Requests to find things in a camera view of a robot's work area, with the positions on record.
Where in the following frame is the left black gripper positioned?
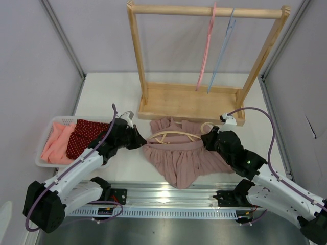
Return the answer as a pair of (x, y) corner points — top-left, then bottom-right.
(116, 124), (146, 150)

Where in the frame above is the beige wooden hanger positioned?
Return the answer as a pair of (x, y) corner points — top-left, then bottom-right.
(147, 118), (214, 145)

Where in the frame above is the dusty pink pleated skirt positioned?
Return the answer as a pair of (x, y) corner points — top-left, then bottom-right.
(142, 116), (236, 190)

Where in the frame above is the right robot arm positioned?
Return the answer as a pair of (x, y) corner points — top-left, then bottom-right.
(201, 127), (326, 244)

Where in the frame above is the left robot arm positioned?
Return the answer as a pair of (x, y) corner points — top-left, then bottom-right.
(22, 118), (147, 233)

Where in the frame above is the blue hanger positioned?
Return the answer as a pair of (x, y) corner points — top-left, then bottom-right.
(207, 8), (236, 94)

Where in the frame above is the pink hanger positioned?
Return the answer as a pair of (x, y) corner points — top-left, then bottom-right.
(196, 2), (216, 91)

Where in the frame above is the wooden clothes rack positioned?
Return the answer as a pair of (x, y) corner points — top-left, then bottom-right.
(127, 1), (291, 123)

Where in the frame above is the red polka dot cloth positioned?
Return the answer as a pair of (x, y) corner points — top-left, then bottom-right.
(66, 119), (109, 160)

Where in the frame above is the salmon orange cloth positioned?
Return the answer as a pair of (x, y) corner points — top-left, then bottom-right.
(40, 122), (76, 165)

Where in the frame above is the white plastic basket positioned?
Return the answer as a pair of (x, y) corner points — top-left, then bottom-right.
(35, 116), (112, 168)

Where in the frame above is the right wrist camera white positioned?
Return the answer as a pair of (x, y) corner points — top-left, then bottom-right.
(219, 113), (237, 132)

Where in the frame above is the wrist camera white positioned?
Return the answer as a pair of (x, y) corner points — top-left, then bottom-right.
(219, 113), (237, 132)
(117, 111), (134, 128)

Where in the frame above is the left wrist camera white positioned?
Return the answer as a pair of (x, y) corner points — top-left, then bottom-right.
(117, 111), (134, 128)

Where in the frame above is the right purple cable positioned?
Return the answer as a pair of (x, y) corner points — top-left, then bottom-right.
(227, 107), (327, 212)

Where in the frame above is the purple cable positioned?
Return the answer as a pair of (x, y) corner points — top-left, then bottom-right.
(227, 107), (327, 212)
(25, 103), (124, 232)

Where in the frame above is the aluminium mounting rail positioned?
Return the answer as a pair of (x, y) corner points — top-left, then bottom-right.
(110, 181), (237, 209)

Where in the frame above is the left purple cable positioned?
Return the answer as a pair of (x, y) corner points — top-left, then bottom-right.
(25, 103), (124, 232)

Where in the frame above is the white slotted cable duct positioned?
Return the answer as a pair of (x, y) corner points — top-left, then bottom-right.
(69, 207), (238, 220)

